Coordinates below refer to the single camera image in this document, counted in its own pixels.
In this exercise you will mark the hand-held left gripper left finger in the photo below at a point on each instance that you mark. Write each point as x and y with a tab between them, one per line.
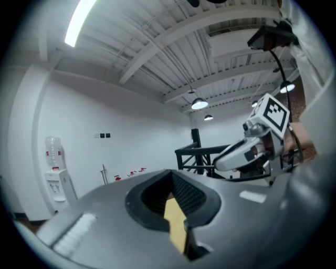
99	231

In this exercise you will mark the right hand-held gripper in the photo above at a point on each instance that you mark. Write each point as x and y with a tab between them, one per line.
274	113

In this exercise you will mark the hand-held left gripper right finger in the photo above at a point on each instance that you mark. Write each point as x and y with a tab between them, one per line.
249	226

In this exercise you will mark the person's right forearm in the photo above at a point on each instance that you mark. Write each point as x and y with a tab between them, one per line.
302	139

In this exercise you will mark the black metal railing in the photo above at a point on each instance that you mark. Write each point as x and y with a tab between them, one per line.
195	151

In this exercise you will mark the black pendant lamp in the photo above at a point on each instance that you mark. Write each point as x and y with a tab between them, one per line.
199	103
254	104
208	117
286	88

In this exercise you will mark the white water dispenser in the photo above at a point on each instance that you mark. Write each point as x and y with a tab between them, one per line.
59	189

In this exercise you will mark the round light wooden side table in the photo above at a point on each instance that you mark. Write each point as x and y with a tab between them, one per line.
174	223

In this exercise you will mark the clear dispenser water bottle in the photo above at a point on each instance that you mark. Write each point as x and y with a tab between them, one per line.
54	152

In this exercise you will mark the person's white shirt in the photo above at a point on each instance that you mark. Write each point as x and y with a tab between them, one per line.
309	65

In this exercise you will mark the fluorescent ceiling tube light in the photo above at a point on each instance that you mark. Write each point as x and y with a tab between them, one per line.
78	23

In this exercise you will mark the wall switch panel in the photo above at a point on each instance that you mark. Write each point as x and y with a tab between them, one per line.
102	135

